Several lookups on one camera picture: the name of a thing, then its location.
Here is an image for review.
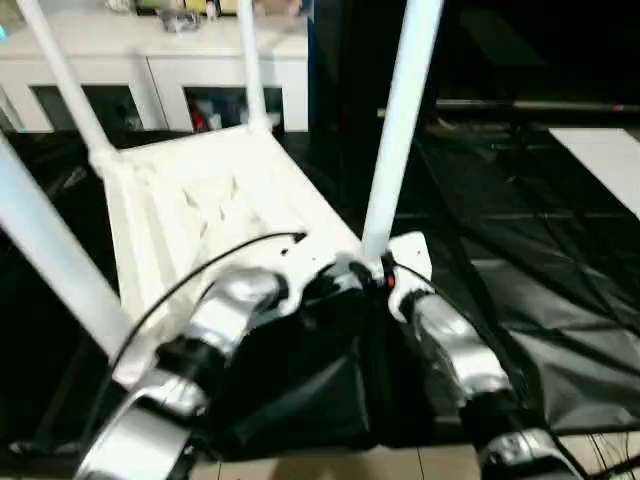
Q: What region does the white plastic table top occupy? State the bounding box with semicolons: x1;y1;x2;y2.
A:
89;124;372;387

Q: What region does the black work mat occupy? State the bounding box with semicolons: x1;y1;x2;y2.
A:
0;107;640;464

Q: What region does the white flat board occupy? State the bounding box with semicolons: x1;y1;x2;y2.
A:
549;127;640;221

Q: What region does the white sideboard cabinet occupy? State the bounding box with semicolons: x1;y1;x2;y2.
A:
0;12;310;135

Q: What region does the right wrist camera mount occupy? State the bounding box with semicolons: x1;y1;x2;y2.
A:
383;232;435;322

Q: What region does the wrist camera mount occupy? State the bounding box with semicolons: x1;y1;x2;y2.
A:
277;242;344;319
383;232;435;322

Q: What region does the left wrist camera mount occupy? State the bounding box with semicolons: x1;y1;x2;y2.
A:
277;242;344;319

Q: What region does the robot arm base with cables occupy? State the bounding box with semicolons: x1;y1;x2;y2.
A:
584;429;640;479

